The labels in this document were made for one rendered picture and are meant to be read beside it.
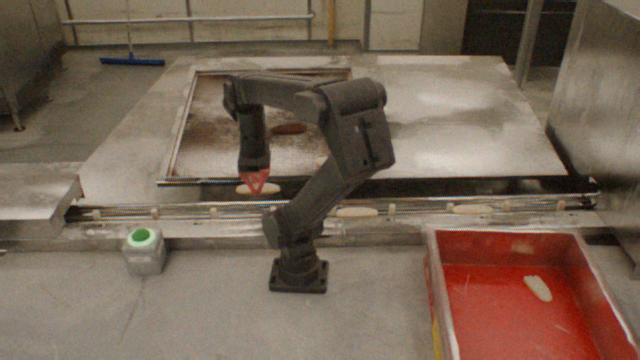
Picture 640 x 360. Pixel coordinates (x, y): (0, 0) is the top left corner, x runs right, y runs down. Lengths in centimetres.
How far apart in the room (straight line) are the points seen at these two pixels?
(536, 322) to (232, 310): 59
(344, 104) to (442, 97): 94
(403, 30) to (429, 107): 313
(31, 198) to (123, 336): 44
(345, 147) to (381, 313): 46
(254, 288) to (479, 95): 93
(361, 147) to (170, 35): 443
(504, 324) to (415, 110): 71
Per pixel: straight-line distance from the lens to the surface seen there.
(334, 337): 97
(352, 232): 112
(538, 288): 112
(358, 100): 66
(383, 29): 459
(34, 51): 409
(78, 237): 123
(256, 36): 489
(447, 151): 137
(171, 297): 108
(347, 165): 64
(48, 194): 130
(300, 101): 68
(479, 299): 107
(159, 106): 186
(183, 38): 501
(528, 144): 147
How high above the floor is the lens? 158
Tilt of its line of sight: 34 degrees down
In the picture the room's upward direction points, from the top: straight up
